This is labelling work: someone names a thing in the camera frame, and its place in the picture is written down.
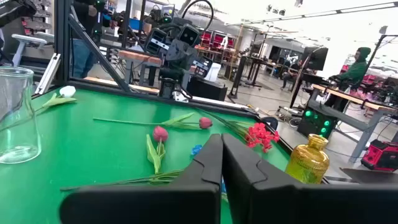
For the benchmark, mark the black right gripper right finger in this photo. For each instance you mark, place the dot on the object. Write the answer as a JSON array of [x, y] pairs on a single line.
[[280, 202]]

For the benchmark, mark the pink tulip long stem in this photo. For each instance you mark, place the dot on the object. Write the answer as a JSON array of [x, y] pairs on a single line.
[[205, 123]]

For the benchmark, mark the clear glass vase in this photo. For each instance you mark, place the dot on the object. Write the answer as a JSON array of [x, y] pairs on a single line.
[[18, 124]]

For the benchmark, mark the wooden desk grey legs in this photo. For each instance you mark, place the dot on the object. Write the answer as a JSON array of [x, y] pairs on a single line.
[[342, 116]]

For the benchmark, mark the red storage shelves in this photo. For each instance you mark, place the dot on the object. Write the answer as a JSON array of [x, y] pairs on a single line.
[[217, 40]]

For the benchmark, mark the white grey armrest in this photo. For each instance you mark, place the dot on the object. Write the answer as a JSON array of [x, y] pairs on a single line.
[[28, 40], [45, 36]]

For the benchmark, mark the red toolbox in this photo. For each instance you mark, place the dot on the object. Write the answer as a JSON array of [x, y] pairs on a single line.
[[381, 155]]

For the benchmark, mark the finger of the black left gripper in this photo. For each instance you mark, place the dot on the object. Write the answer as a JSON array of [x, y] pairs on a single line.
[[175, 56], [190, 56]]

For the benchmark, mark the black table frame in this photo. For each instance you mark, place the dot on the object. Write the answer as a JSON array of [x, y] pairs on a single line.
[[63, 46]]

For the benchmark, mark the white tulip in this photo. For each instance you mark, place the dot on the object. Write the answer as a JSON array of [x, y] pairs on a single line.
[[67, 91]]

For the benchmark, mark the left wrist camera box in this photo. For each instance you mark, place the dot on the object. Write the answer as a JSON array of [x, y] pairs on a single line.
[[189, 35]]

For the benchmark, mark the wooden top bench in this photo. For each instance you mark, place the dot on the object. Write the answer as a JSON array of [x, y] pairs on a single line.
[[140, 56]]

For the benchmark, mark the black floor stand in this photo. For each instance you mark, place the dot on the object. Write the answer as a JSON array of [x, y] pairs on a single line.
[[239, 77]]

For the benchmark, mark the white metal bracket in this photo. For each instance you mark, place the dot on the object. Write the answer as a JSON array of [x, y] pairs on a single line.
[[48, 74]]

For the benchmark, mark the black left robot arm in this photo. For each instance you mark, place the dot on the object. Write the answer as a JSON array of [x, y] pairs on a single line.
[[169, 76]]

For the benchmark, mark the black rounded fixture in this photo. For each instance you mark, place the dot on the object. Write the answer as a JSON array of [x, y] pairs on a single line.
[[270, 123]]

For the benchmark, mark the rack with red bins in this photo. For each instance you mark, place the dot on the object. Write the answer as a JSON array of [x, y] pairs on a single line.
[[35, 25]]

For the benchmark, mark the black box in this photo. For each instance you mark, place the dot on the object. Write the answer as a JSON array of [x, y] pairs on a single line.
[[206, 90]]

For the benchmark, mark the blue bin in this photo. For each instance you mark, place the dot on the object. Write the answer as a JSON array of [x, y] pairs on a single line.
[[136, 24]]

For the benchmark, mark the yellow glass vase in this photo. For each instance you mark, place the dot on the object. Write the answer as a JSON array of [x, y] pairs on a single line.
[[308, 161]]

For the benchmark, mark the white bucket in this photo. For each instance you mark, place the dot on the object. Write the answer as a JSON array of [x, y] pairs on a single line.
[[213, 73]]

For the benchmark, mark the person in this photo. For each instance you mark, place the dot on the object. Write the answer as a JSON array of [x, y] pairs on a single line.
[[357, 70], [81, 56], [292, 73]]

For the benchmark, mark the black computer green lights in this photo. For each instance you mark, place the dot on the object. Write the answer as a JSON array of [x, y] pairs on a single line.
[[315, 123]]

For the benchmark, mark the pink tulip flower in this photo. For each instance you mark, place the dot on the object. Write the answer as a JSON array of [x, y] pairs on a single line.
[[160, 133]]

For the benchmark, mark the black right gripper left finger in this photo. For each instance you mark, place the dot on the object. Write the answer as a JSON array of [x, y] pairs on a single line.
[[186, 202]]

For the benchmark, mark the red flower bunch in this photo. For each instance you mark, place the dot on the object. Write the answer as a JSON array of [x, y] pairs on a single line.
[[259, 133]]

